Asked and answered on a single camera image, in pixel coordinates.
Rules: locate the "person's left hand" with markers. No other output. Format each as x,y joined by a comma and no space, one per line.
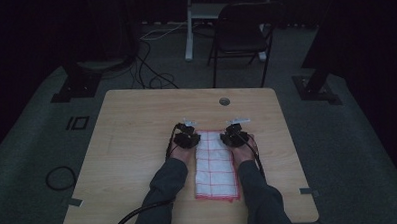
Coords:
180,153

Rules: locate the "black stand with base plate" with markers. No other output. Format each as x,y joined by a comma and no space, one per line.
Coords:
318,77
78,84

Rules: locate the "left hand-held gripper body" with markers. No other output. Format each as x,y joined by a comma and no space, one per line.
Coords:
187,140

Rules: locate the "black tape floor marking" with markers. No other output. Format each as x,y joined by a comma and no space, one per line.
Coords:
77,123

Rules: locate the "round grey stand base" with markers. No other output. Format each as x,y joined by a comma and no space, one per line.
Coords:
99,64

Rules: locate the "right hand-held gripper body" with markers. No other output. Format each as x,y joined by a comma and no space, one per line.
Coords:
234,140

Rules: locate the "person's right hand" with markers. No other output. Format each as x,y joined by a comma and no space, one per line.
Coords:
243,153

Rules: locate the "grey tape piece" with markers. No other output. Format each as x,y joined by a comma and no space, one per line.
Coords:
75,202
308,191

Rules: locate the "round grey table grommet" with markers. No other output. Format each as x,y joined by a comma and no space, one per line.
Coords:
224,101

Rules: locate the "white cloth with red trim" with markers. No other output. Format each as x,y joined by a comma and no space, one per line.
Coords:
215,164

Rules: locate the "black folding chair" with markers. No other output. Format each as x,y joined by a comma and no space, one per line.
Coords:
240,30
191,25

